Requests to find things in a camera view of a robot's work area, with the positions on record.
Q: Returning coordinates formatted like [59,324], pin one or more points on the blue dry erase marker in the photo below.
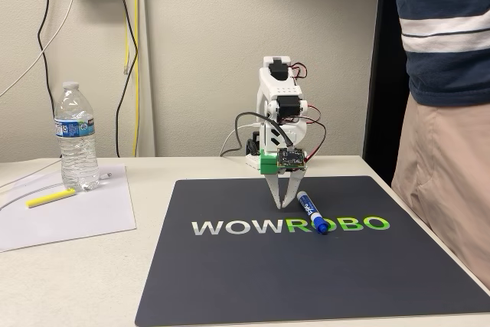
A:
[311,210]

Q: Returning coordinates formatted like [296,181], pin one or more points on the dark grey WOWROBO mat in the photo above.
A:
[229,285]

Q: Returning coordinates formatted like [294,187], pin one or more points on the black vertical panel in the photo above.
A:
[383,93]

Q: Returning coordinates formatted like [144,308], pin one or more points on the person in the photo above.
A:
[448,74]

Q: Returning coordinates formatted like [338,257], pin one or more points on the clear plastic water bottle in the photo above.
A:
[76,143]

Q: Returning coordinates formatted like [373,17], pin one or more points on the white paper sheet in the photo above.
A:
[76,223]

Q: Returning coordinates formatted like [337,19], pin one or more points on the yellow plastic stick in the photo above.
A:
[49,198]

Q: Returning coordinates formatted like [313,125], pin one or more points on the bare camera circuit board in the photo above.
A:
[291,157]

